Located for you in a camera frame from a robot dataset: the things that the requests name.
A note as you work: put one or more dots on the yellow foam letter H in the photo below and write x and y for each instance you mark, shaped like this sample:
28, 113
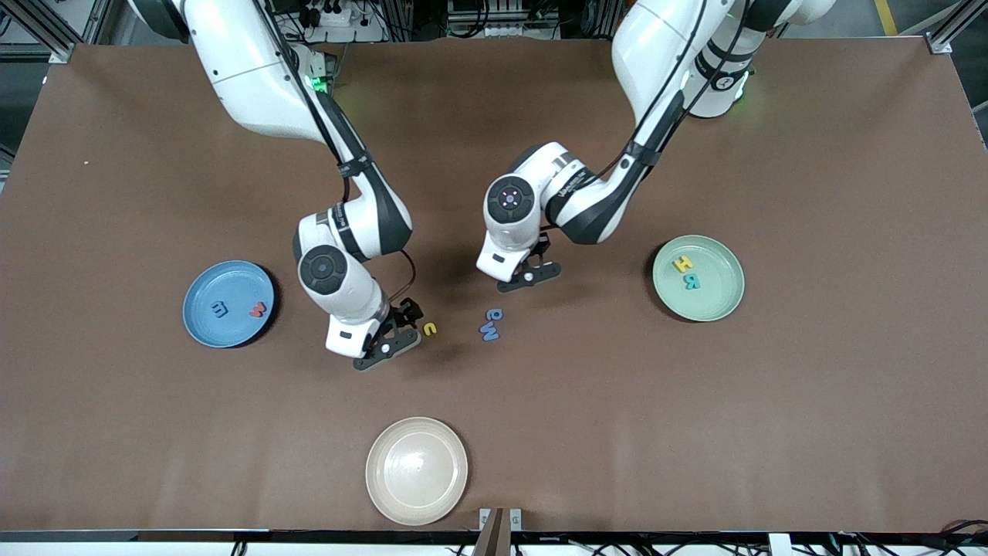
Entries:
681, 265

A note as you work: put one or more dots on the blue plate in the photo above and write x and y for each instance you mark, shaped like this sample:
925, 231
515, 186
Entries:
231, 332

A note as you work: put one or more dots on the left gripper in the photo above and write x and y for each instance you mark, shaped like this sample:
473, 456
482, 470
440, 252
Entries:
543, 245

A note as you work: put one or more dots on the aluminium frame post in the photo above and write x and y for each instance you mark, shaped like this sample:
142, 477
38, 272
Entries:
945, 31
46, 35

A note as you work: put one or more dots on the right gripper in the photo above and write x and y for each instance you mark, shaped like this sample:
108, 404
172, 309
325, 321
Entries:
400, 316

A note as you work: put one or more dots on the green plate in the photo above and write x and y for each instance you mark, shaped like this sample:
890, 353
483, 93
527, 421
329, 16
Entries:
714, 297

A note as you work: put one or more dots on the red foam letter w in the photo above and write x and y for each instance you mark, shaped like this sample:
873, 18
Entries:
258, 310

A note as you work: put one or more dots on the metal camera pole bracket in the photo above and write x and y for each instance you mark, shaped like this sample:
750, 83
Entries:
500, 533

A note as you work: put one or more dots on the white power strip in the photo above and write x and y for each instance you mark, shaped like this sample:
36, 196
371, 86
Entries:
355, 31

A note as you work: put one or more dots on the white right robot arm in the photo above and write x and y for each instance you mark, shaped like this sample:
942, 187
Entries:
247, 69

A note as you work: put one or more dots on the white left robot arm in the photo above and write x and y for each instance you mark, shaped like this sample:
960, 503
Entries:
656, 54

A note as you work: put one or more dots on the blue foam letter W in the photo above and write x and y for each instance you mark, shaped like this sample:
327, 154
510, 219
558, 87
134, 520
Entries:
490, 331

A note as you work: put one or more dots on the blue foam letter m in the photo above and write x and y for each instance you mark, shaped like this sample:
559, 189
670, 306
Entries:
220, 310

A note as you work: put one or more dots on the beige plate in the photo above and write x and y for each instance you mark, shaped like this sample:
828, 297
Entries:
417, 471

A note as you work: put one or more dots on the teal foam letter R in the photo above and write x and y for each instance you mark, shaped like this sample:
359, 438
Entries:
689, 281

